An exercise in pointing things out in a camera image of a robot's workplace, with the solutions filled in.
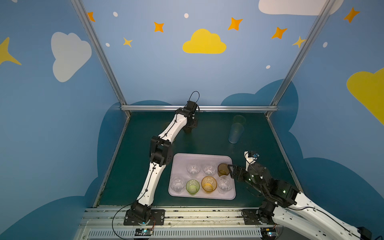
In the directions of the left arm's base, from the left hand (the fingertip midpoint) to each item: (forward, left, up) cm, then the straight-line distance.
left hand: (194, 124), depth 103 cm
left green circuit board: (-61, +24, -9) cm, 66 cm away
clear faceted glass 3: (-39, +9, -7) cm, 41 cm away
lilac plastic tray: (-34, -5, -9) cm, 35 cm away
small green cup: (-40, +1, -9) cm, 41 cm away
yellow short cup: (-39, -9, -8) cm, 40 cm away
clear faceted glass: (-30, 0, -9) cm, 31 cm away
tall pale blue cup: (-4, -30, -2) cm, 30 cm away
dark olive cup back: (-1, +4, -6) cm, 8 cm away
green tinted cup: (+3, -31, +3) cm, 31 cm away
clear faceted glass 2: (-30, -10, -7) cm, 32 cm away
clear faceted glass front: (-38, -18, -9) cm, 43 cm away
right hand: (-34, -21, +8) cm, 41 cm away
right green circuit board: (-61, -37, -9) cm, 72 cm away
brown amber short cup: (-30, -18, -6) cm, 36 cm away
